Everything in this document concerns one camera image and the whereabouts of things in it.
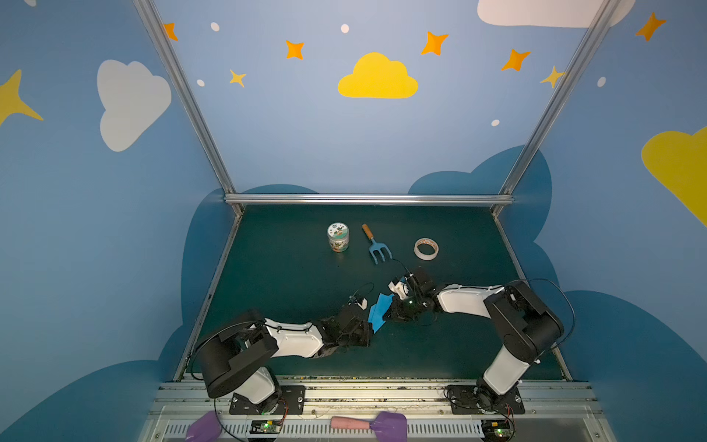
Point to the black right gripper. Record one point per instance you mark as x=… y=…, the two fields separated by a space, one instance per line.
x=399 y=308

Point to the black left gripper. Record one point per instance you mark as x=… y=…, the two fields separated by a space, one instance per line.
x=364 y=324

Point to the cyan paper sheet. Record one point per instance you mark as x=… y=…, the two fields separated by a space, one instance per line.
x=378 y=311

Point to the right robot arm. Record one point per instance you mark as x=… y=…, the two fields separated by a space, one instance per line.
x=526 y=326

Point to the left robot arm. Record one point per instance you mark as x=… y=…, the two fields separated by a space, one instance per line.
x=235 y=358

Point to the white double-sided tape roll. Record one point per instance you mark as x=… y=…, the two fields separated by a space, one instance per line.
x=426 y=249

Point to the small patterned jar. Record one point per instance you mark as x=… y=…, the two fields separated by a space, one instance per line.
x=338 y=236

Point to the left green circuit board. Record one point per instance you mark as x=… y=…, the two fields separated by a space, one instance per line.
x=262 y=427

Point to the green circuit board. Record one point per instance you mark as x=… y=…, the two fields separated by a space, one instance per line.
x=262 y=427
x=497 y=431

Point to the right green circuit board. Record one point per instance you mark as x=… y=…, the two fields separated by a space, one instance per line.
x=497 y=431

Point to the purple scoop left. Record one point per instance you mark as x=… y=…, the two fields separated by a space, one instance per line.
x=205 y=429

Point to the blue garden fork wooden handle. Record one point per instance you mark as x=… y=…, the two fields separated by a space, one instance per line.
x=379 y=251

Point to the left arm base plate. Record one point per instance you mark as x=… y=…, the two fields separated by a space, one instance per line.
x=287 y=399

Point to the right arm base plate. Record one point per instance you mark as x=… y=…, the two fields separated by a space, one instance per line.
x=472 y=399

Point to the purple shovel pink handle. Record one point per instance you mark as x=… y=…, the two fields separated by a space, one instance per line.
x=387 y=426

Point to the right side floor rail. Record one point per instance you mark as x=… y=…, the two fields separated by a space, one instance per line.
x=567 y=376

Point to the floor rail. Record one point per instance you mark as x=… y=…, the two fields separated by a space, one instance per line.
x=183 y=367
x=567 y=376

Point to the aluminium back frame rail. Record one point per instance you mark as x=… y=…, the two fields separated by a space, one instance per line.
x=370 y=199

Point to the front aluminium rail base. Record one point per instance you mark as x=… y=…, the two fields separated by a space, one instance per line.
x=555 y=411

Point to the left side floor rail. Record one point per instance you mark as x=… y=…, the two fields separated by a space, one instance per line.
x=183 y=367

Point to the aluminium right corner post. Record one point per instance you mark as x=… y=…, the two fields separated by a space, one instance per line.
x=593 y=38

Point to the aluminium corner post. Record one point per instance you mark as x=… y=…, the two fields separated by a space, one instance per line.
x=593 y=38
x=155 y=27

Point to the aluminium left corner post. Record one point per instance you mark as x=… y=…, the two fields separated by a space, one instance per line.
x=155 y=27

